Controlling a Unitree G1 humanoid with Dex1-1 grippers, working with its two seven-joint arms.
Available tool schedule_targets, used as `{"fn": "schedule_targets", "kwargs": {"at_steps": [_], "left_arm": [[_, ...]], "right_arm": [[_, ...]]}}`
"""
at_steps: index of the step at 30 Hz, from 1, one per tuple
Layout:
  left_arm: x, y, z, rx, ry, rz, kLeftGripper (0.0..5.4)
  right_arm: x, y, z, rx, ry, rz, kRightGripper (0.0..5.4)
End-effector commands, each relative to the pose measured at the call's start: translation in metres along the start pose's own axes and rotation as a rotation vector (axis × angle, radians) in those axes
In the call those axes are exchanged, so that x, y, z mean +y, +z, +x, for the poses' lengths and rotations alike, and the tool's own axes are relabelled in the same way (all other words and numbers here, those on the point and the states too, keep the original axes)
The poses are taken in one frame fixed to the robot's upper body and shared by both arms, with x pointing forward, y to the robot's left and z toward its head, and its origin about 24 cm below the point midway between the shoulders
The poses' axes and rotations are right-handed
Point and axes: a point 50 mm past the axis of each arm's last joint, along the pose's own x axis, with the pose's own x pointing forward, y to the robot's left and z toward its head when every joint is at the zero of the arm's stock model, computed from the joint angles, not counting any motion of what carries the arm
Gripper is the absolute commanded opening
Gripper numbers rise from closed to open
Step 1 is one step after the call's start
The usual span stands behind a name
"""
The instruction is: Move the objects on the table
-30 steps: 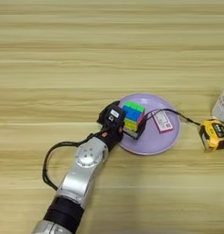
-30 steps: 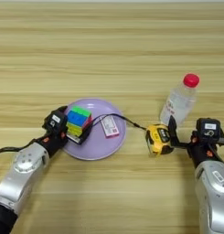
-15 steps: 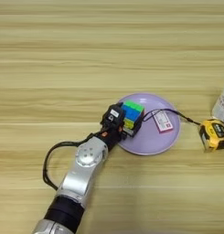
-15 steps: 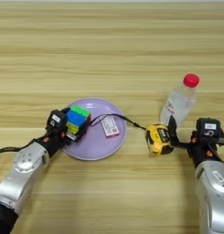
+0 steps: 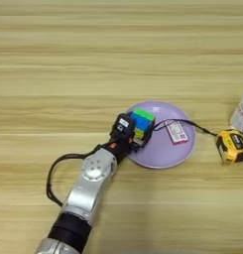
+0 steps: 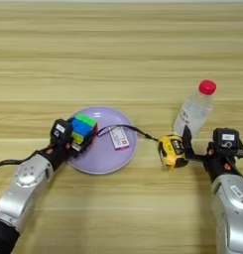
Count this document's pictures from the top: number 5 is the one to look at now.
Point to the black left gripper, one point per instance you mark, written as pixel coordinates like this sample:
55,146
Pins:
133,142

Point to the colourful puzzle cube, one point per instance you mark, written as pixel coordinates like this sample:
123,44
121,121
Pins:
141,122

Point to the clear bottle with red cap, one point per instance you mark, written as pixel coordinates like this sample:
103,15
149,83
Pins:
240,112

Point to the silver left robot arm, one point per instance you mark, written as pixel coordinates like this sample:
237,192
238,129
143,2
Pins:
93,185

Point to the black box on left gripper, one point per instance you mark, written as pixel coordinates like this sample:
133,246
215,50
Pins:
122,125

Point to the yellow black tape measure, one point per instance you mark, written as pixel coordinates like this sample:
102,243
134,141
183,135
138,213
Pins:
230,145

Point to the pink and white card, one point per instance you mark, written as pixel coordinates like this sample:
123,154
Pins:
176,132

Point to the purple round plate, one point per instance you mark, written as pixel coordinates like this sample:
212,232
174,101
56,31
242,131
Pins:
166,155

